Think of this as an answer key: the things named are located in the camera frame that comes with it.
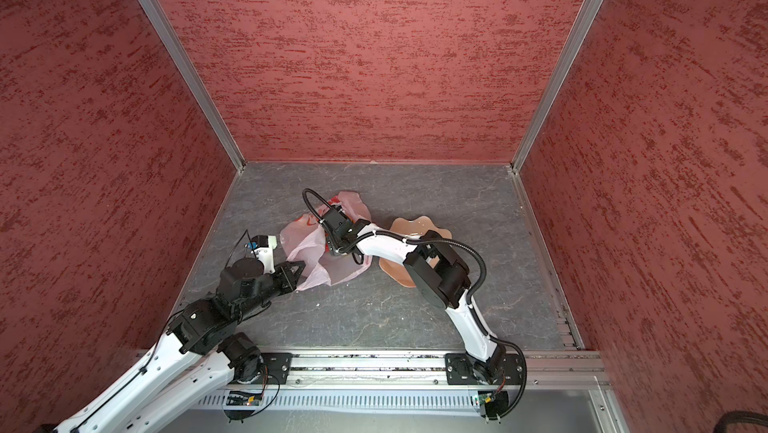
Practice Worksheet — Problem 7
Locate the left circuit board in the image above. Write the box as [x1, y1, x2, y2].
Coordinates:
[225, 390, 264, 407]

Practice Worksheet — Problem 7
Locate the left corner aluminium post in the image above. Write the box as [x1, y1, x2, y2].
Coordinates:
[137, 0, 247, 174]

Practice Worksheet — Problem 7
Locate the pink wavy bowl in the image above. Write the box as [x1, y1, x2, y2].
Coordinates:
[377, 215, 454, 290]

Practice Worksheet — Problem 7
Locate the circuit board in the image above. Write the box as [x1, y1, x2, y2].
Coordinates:
[225, 390, 264, 407]
[476, 391, 509, 420]

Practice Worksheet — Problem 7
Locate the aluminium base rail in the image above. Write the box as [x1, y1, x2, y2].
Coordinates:
[119, 346, 613, 416]

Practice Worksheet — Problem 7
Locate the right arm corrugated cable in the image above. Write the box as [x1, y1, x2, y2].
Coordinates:
[301, 188, 529, 420]

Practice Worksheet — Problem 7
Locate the right corner aluminium post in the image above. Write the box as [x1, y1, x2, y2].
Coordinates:
[511, 0, 604, 175]

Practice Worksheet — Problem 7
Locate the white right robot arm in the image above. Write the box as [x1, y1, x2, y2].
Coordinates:
[309, 203, 527, 385]

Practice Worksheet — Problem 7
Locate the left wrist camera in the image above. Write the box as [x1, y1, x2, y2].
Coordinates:
[247, 235, 278, 274]

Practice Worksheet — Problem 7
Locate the corner aluminium post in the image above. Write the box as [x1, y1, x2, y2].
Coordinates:
[137, 0, 247, 174]
[511, 0, 604, 175]

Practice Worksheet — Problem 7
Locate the black hose bottom right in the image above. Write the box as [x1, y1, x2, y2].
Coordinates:
[712, 410, 768, 433]

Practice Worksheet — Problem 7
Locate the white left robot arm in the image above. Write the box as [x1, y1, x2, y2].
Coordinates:
[37, 257, 305, 432]

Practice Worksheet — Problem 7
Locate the pink plastic bag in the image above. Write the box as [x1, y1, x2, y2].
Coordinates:
[279, 189, 372, 291]

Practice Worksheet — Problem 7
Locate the right circuit board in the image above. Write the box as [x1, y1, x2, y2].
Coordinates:
[476, 391, 509, 420]

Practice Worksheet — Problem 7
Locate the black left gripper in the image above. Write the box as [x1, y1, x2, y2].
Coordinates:
[236, 260, 307, 321]

